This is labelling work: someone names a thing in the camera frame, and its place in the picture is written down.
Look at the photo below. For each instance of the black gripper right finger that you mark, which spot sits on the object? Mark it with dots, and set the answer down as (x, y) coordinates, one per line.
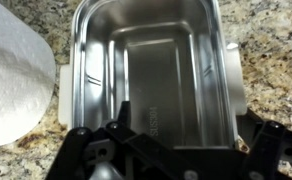
(269, 142)

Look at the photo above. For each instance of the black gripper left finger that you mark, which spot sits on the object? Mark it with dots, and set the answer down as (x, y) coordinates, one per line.
(134, 156)

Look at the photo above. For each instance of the white steel lunch box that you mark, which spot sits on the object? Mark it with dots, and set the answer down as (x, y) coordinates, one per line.
(167, 58)

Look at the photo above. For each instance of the white paper towel roll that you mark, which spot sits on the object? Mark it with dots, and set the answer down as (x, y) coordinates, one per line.
(27, 77)

